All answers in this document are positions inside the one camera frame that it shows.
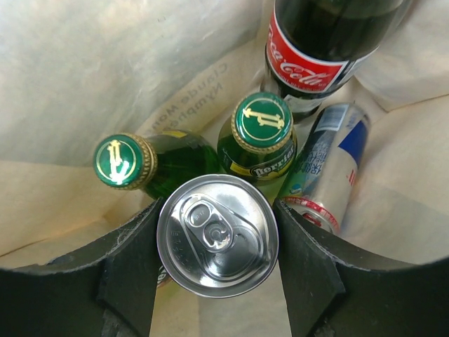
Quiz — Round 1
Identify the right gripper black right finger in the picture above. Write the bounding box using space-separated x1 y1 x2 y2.
274 200 448 336

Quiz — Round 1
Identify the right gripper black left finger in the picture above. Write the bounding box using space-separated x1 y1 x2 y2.
1 198 164 336

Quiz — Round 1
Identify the green Perrier bottle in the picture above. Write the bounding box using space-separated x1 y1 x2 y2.
156 265 172 289
216 92 297 203
93 129 220 199

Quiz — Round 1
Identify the silver Red Bull can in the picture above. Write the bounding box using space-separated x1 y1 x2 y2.
277 103 370 234

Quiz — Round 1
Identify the black Schweppes drink can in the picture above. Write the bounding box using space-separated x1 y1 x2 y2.
156 174 279 298

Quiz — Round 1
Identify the cream canvas Monet tote bag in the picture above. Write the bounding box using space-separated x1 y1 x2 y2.
1 1 448 336

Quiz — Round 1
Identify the Coca-Cola glass bottle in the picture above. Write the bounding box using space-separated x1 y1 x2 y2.
260 1 411 123

